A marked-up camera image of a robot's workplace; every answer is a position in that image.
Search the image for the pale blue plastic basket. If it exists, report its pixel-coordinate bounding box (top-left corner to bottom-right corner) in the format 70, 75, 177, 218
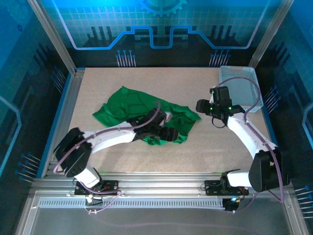
218, 65, 264, 114

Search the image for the green t-shirt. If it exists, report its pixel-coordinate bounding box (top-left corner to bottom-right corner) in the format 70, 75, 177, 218
92, 85, 202, 147

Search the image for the black controller box with lights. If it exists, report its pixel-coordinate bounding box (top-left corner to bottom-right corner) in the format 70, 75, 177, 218
222, 197, 240, 212

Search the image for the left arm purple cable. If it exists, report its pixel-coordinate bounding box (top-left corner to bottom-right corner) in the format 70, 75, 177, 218
53, 100, 162, 215

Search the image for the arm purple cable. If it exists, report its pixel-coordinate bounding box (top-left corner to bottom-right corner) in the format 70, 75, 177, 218
215, 76, 286, 213
53, 100, 162, 215

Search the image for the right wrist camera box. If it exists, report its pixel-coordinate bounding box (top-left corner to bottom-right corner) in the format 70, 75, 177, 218
209, 85, 232, 106

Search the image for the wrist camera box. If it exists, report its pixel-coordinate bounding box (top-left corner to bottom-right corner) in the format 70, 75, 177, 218
209, 85, 232, 106
148, 108, 173, 127

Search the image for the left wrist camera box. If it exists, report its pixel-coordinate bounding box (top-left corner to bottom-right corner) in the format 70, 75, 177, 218
148, 108, 173, 127

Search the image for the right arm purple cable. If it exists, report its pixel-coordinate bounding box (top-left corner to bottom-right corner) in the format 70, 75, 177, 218
215, 76, 286, 213

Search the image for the aluminium table edge rail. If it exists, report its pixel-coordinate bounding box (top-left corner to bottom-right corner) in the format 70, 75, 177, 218
30, 171, 294, 198

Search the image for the slotted grey cable duct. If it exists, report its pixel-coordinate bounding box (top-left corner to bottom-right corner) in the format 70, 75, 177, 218
38, 197, 225, 209

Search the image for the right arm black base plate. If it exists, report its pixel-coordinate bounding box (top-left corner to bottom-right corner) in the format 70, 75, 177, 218
204, 180, 249, 196

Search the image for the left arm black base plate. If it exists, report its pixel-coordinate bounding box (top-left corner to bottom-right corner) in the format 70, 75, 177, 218
74, 180, 120, 196

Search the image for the grey lower frame panel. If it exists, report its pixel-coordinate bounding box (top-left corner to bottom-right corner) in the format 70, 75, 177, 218
14, 190, 309, 235

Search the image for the aluminium side rail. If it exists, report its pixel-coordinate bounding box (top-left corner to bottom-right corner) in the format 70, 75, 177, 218
40, 68, 86, 178

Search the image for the aluminium frame post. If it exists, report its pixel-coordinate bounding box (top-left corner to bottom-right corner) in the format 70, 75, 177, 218
27, 0, 79, 74
247, 0, 295, 71

